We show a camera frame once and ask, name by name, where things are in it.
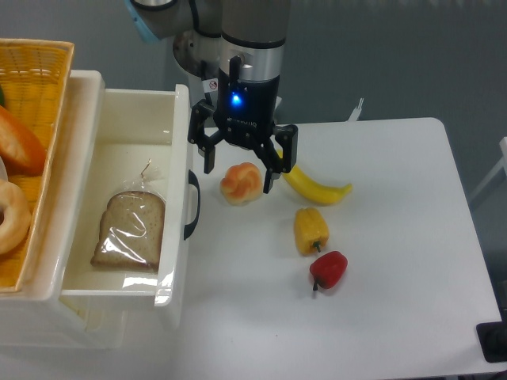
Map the yellow banana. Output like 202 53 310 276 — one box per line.
282 164 353 206

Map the orange swirl bread roll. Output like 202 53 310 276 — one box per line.
219 162 263 206

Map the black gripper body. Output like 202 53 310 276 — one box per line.
213 70 280 150

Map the bagged bread slice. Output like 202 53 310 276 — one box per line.
90 159 166 272

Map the white drawer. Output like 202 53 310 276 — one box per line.
61 85 199 310

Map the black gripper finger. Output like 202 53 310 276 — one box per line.
188 99 223 174
253 123 298 193

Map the white chair frame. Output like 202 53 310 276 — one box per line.
468 137 506 210

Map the yellow wicker basket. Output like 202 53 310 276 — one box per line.
1 38 74 294

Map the black device at edge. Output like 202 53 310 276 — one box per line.
476 321 506 363

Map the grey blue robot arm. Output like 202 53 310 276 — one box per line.
125 1 298 193

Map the white drawer cabinet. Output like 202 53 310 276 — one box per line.
1 70 200 348

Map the yellow bell pepper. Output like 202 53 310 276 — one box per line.
293 207 330 256

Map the red bell pepper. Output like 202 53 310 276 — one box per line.
309 251 349 291

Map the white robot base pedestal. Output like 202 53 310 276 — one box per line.
173 30 221 111

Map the beige bagel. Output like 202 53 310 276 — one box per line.
1 180 32 255

